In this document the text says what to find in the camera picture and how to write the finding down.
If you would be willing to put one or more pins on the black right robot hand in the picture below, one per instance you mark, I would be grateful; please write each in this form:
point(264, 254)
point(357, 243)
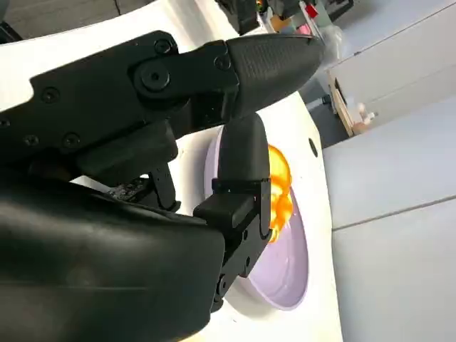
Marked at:
point(107, 267)

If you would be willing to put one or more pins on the orange and white bread roll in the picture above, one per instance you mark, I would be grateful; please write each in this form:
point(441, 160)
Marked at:
point(281, 178)

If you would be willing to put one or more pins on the lilac plate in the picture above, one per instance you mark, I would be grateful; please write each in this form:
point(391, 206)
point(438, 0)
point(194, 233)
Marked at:
point(288, 256)

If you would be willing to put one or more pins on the wooden board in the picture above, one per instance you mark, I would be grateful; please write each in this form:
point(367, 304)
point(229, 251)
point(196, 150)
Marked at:
point(343, 114)

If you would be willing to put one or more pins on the grey partition panel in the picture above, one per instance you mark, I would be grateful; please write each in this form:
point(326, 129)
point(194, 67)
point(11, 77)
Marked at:
point(392, 285)
point(392, 171)

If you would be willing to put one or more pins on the small white items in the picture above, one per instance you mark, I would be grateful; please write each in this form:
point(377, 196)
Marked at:
point(365, 115)

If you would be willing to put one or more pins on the clear plastic wrap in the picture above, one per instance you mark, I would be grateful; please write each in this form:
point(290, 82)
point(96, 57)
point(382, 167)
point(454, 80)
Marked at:
point(333, 46)

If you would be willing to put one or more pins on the small red item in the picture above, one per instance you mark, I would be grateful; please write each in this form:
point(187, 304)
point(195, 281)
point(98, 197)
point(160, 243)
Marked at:
point(312, 10)

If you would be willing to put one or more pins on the white cabinet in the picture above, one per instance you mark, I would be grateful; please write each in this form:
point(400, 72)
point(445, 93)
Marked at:
point(399, 64)

